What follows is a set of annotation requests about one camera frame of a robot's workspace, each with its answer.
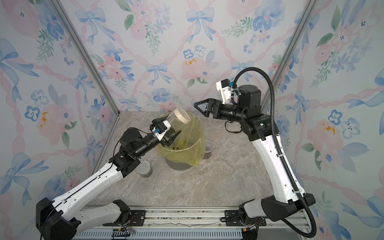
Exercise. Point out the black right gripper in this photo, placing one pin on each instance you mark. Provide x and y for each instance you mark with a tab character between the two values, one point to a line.
213	102

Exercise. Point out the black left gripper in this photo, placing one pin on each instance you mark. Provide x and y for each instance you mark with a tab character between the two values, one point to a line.
171	141

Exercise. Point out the glass jar with tea leaves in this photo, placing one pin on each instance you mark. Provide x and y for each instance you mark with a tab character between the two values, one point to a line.
176	125

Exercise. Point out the beige round jar lid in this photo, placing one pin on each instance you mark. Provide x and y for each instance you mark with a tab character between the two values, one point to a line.
182	115

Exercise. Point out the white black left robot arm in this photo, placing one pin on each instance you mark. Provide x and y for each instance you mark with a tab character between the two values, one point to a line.
63	217

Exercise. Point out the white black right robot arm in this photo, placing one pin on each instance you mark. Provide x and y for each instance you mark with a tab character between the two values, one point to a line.
289	197

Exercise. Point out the yellow plastic bin liner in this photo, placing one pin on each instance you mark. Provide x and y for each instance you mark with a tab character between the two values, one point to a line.
193	133

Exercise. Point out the grey mesh trash bin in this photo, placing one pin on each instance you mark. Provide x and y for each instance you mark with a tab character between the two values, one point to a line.
184	158

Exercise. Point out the small jar with grey lid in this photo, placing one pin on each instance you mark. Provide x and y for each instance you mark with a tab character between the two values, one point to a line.
144	169

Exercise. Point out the translucent plastic container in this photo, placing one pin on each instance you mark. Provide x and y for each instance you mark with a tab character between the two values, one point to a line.
208	150

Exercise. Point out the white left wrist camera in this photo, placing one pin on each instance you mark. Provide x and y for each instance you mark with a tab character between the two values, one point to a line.
160	129

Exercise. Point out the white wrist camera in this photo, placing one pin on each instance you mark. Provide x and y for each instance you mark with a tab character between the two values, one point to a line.
227	93
160	129

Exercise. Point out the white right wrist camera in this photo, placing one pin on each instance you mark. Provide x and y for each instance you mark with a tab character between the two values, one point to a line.
227	93

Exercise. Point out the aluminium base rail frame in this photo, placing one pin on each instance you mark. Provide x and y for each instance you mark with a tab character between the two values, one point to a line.
190	223

